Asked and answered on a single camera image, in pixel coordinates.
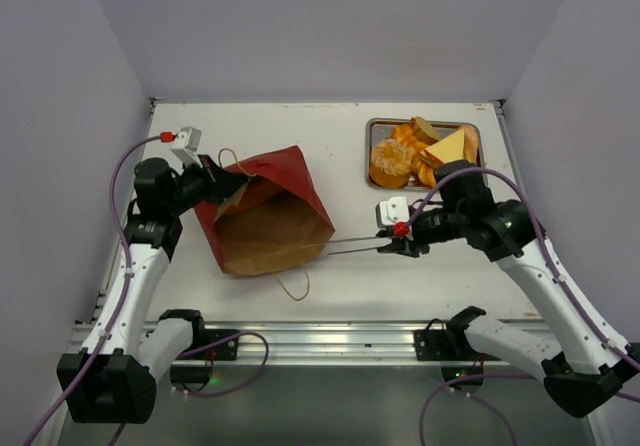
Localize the brown fake bread slice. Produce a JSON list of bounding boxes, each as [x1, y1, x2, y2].
[[410, 116, 442, 144]]

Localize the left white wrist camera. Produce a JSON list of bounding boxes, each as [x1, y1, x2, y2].
[[159, 127, 202, 167]]

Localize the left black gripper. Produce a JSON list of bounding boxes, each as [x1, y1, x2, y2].
[[165, 154, 247, 215]]

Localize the round crumble fake bread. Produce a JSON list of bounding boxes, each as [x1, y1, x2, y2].
[[369, 139, 413, 189]]

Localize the triangular fake sandwich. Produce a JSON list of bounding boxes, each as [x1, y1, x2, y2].
[[420, 130, 465, 169]]

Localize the red paper bag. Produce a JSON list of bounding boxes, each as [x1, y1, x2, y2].
[[195, 146, 335, 277]]

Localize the braided fake bread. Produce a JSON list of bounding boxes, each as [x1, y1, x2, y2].
[[387, 123, 441, 188]]

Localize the metal tongs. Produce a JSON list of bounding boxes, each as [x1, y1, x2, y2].
[[320, 236, 391, 257]]

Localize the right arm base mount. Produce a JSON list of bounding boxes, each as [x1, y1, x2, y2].
[[413, 311, 486, 392]]

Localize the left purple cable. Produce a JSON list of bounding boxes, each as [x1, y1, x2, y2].
[[22, 130, 271, 446]]

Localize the metal tray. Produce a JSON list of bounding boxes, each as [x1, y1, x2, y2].
[[365, 117, 483, 191]]

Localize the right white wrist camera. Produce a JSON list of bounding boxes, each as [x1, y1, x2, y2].
[[375, 196, 411, 237]]

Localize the aluminium mounting rail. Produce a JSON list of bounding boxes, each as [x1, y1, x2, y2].
[[205, 321, 476, 366]]

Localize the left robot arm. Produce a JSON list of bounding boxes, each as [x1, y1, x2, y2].
[[57, 155, 248, 424]]

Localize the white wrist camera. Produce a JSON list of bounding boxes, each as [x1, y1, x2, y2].
[[375, 196, 411, 237], [159, 127, 202, 167]]

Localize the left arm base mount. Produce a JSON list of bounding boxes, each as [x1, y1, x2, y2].
[[169, 329, 253, 398]]

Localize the purple cable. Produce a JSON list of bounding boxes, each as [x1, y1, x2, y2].
[[392, 166, 640, 446], [22, 130, 271, 446]]

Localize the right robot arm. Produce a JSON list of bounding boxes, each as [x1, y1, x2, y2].
[[376, 160, 639, 418]]

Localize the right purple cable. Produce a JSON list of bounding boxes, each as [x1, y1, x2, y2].
[[392, 166, 640, 446]]

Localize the oval fake bread loaf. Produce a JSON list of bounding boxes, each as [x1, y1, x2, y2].
[[459, 125, 479, 165]]

